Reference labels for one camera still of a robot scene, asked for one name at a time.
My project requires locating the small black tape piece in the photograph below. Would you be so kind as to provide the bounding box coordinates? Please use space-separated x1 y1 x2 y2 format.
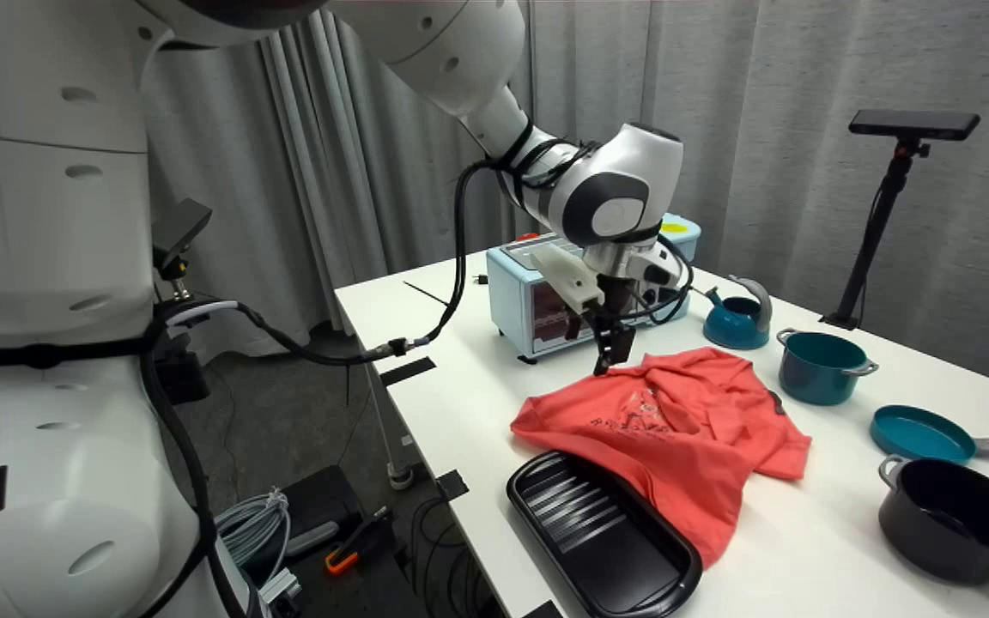
438 466 470 505

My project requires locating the black ribbed grill tray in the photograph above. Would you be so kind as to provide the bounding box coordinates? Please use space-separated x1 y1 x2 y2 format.
504 445 708 618

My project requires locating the black tape strip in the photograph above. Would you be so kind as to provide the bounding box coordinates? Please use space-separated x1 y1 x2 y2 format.
377 358 440 389

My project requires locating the grey curtain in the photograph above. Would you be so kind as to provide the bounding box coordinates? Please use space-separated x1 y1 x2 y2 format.
143 0 989 390

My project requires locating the teal toy pot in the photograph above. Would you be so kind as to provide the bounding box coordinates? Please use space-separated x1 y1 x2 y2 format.
773 326 884 409

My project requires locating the black camera tripod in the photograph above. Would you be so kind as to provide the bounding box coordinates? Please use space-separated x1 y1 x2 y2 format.
816 105 985 332

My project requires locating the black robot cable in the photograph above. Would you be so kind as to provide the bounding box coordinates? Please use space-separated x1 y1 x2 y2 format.
143 158 543 618

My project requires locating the red sweatshirt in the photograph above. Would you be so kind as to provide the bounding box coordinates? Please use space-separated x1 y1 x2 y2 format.
509 346 815 573

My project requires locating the teal toy kettle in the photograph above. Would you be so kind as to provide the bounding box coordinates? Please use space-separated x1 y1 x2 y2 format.
702 270 775 353

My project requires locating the teal toy frying pan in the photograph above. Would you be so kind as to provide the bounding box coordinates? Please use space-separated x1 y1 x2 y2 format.
869 402 989 466

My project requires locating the light blue toaster oven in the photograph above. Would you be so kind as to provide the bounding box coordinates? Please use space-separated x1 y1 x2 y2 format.
486 214 703 363

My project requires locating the orange handled tool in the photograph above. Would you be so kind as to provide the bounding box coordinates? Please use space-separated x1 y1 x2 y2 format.
319 502 398 578

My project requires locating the black box on floor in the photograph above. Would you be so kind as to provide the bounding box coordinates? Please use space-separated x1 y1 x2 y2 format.
281 465 367 560

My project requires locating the black toy pot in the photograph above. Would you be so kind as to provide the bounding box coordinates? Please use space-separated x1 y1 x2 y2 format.
877 454 989 591

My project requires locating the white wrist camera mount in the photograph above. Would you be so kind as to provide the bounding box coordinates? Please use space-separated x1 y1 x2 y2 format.
525 236 609 315

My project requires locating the white cable bundle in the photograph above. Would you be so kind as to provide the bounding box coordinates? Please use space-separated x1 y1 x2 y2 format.
218 486 306 610

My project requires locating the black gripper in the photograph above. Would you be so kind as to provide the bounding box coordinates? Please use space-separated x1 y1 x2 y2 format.
590 244 667 378

